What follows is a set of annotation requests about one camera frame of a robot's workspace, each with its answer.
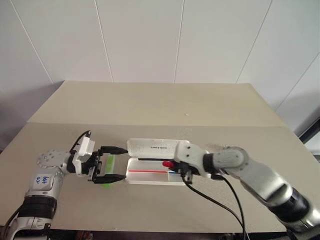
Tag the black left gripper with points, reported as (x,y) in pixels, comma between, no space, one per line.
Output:
(94,165)

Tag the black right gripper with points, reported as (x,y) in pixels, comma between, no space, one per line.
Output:
(186,173)

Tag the red marker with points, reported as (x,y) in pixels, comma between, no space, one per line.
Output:
(167,164)

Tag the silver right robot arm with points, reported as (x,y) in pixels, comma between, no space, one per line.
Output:
(262,175)

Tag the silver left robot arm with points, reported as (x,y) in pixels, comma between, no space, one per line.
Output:
(51,160)

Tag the green marker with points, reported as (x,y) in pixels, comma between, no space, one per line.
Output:
(109,163)

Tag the white pencil case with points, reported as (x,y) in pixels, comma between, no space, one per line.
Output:
(152,150)

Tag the white label with blue writing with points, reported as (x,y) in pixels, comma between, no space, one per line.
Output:
(42,180)

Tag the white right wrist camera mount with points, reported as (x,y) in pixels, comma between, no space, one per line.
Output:
(190,155)

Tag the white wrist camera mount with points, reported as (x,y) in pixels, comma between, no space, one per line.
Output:
(190,155)
(85,150)

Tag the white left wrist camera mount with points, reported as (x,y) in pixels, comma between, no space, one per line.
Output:
(85,150)

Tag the dark window frame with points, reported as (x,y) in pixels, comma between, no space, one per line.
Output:
(310,135)

